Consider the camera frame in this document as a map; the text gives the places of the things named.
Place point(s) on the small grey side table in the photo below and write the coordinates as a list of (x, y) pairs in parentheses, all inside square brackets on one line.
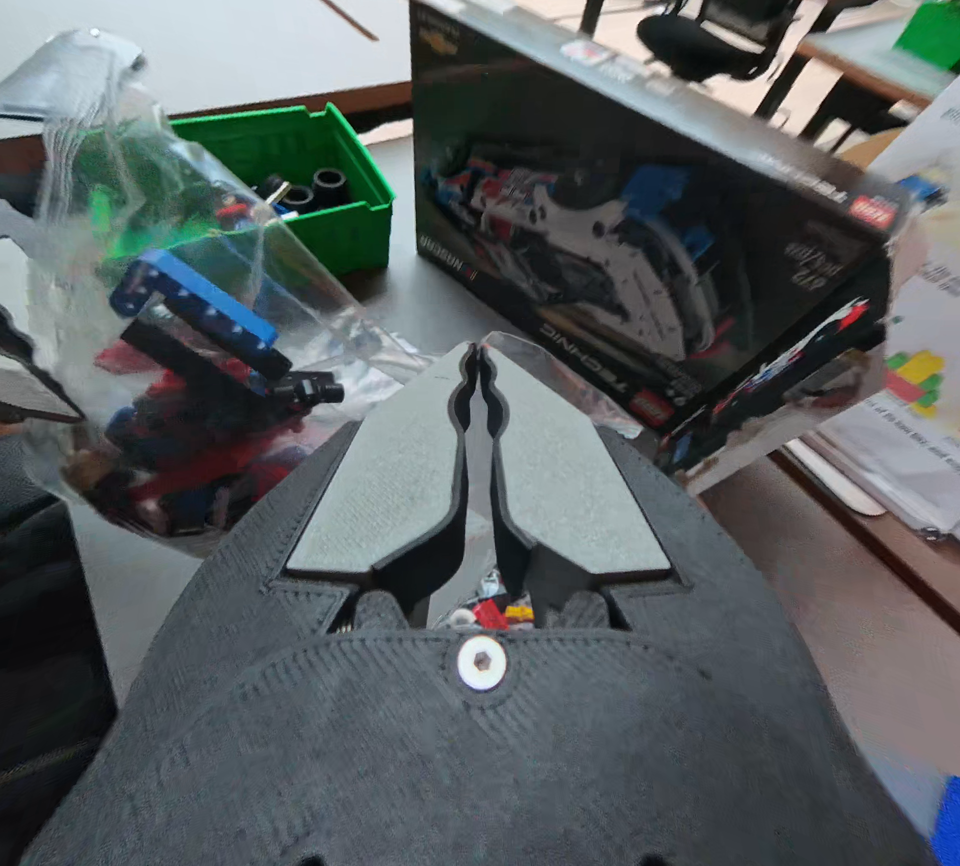
[(870, 67)]

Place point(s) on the black lego tire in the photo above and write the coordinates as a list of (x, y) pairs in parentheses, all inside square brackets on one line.
[(271, 188), (298, 197), (330, 185)]

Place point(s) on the large clear bag lego pieces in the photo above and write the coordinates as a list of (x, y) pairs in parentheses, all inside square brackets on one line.
[(187, 371)]

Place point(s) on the green box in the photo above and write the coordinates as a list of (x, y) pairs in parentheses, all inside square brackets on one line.
[(930, 37)]

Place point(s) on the green plastic bin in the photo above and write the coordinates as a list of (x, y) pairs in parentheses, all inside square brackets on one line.
[(330, 213)]

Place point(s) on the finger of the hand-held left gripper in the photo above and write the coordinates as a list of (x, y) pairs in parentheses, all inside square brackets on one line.
[(34, 393)]

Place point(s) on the black lego set box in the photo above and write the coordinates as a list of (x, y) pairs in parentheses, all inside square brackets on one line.
[(637, 236)]

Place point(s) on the white printed paper sheets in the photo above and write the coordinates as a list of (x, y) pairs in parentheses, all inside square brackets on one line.
[(911, 386)]

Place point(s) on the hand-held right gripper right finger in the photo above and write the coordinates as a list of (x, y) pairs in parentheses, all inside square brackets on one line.
[(570, 483)]

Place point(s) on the black office chair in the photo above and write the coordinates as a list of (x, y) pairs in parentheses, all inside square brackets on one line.
[(705, 45)]

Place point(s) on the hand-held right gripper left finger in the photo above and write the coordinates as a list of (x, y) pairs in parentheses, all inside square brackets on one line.
[(390, 476)]

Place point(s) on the black boxy object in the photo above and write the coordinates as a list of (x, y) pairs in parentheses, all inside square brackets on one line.
[(45, 641)]

